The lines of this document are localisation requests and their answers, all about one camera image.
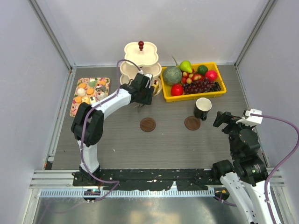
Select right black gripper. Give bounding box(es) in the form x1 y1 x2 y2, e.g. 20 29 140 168
213 110 254 156

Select metal tongs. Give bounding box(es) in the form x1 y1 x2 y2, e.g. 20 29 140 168
137 90 159 112

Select yellow cake slice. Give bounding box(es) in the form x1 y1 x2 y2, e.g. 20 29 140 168
152 80 160 95

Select white cupcake with cherry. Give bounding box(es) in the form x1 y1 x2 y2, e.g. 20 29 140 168
97 92 106 100

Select white cake slice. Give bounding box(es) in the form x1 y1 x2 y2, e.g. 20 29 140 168
89 97 96 104

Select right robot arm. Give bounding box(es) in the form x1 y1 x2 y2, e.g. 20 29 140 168
211 109 281 224

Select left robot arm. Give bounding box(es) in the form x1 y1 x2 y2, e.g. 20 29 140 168
71 73 154 186

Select black mug white inside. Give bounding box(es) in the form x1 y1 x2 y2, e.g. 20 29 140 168
193 98 212 121

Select yellow plastic fruit bin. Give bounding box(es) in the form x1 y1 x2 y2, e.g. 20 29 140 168
160 62 227 102

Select right wooden coaster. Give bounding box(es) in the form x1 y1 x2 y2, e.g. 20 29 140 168
184 116 201 131

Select wooden coaster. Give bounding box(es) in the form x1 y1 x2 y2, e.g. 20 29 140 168
140 118 156 132
184 116 201 131

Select left wooden coaster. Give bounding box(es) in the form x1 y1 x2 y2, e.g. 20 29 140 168
140 118 156 132

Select black grape bunch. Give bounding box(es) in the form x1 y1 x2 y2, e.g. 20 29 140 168
209 82 221 92

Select red tomato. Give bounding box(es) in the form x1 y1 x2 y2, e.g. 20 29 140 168
171 84 184 97

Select purple grape bunch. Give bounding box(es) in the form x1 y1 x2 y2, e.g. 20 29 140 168
183 78 212 94

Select green melon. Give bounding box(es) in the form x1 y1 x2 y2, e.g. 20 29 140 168
163 66 182 85

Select cream three-tier stand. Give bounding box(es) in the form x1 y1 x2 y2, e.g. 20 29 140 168
120 41 162 94

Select chocolate swirl roll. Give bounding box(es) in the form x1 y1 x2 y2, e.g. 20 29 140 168
95 84 106 93

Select pink red apple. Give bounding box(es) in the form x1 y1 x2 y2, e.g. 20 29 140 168
205 70 218 82

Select green round dessert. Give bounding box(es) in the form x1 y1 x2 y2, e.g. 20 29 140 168
88 79 97 88

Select orange macaron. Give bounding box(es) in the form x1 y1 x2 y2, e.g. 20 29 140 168
86 88 94 95

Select floral dessert tray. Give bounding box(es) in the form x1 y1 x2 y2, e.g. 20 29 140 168
69 77 110 118

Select yellow round dessert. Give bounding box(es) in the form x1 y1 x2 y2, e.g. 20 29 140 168
82 96 90 104

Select green lime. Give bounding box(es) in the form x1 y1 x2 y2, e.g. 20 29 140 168
197 65 208 76

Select green pear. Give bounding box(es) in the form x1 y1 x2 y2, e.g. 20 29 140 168
179 60 192 73

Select white round dessert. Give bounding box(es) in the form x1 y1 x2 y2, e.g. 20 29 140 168
77 88 86 97

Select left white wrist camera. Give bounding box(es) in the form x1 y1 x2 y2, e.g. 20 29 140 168
137 73 153 88

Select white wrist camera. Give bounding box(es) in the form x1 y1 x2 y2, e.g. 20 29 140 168
137 73 153 88
235 109 263 126

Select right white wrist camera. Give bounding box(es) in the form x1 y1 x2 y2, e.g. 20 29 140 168
235 109 263 126

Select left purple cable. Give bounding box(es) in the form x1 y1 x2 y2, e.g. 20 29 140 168
79 59 144 203

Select white cable duct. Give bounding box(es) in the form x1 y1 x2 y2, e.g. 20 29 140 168
40 188 215 198

